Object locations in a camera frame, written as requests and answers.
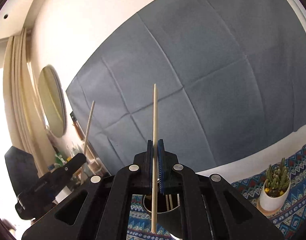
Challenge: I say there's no black cylindrical utensil holder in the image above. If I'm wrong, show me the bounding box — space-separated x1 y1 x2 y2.
157 193 183 239

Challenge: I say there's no beige curtain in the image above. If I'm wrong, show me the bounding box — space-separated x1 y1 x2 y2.
3 28 55 176

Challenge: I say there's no patterned blue tablecloth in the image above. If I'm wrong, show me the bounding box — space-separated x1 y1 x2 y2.
126 139 306 240

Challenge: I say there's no wooden chopstick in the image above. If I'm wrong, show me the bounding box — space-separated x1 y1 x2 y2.
168 194 174 210
165 194 170 211
177 193 180 207
78 100 96 183
151 84 158 233

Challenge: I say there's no black chair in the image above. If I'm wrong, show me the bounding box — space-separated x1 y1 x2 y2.
5 146 39 200

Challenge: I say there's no round wall mirror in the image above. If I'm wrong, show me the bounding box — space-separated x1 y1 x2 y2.
38 65 67 138

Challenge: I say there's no round wooden coaster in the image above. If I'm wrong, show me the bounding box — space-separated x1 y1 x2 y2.
256 200 281 216

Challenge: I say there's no grey-blue fabric backdrop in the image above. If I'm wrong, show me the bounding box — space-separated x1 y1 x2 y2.
66 0 306 174

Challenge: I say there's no small cactus in white pot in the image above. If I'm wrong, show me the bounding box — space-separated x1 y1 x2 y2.
259 158 291 212

